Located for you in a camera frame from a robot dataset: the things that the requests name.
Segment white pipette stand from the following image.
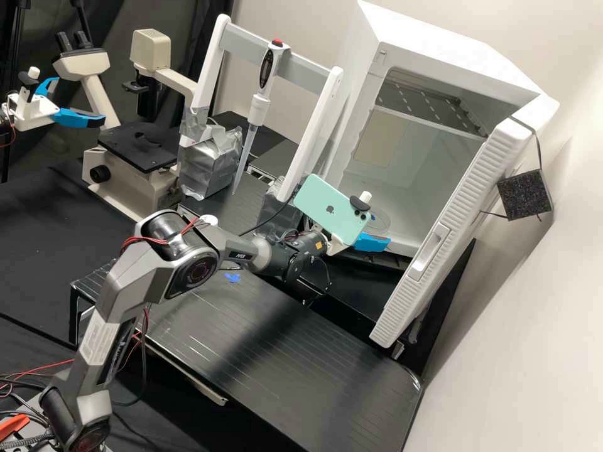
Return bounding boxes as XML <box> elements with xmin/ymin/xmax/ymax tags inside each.
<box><xmin>178</xmin><ymin>13</ymin><xmax>350</xmax><ymax>237</ymax></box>

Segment incubator door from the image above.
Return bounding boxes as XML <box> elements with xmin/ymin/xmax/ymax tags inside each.
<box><xmin>369</xmin><ymin>115</ymin><xmax>555</xmax><ymax>350</ymax></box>

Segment red wire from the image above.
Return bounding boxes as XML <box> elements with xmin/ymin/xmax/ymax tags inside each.
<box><xmin>0</xmin><ymin>359</ymin><xmax>77</xmax><ymax>394</ymax></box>

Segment pipette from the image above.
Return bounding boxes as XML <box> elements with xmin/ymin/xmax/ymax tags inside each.
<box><xmin>232</xmin><ymin>39</ymin><xmax>290</xmax><ymax>196</ymax></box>

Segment petri dish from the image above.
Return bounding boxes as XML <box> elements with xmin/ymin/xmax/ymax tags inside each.
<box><xmin>366</xmin><ymin>212</ymin><xmax>402</xmax><ymax>239</ymax></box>

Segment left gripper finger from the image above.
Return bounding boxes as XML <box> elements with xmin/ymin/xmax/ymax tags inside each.
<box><xmin>35</xmin><ymin>76</ymin><xmax>61</xmax><ymax>98</ymax></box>
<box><xmin>51</xmin><ymin>108</ymin><xmax>107</xmax><ymax>129</ymax></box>

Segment white incubator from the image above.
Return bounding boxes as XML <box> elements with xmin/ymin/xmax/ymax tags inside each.
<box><xmin>323</xmin><ymin>0</ymin><xmax>562</xmax><ymax>259</ymax></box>

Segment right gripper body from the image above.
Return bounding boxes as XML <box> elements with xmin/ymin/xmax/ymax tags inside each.
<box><xmin>323</xmin><ymin>237</ymin><xmax>352</xmax><ymax>258</ymax></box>

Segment right wrist camera phone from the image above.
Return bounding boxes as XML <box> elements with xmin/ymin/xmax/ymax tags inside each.
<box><xmin>293</xmin><ymin>173</ymin><xmax>378</xmax><ymax>249</ymax></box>

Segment cream microscope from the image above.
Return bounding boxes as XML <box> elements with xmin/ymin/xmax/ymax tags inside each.
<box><xmin>52</xmin><ymin>28</ymin><xmax>200</xmax><ymax>223</ymax></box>

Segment black cable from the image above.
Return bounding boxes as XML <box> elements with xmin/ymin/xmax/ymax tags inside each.
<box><xmin>237</xmin><ymin>206</ymin><xmax>302</xmax><ymax>237</ymax></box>

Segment left phone holder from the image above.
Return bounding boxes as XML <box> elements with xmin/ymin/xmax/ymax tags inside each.
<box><xmin>18</xmin><ymin>66</ymin><xmax>43</xmax><ymax>104</ymax></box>

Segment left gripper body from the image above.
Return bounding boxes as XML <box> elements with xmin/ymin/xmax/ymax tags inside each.
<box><xmin>6</xmin><ymin>91</ymin><xmax>61</xmax><ymax>132</ymax></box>

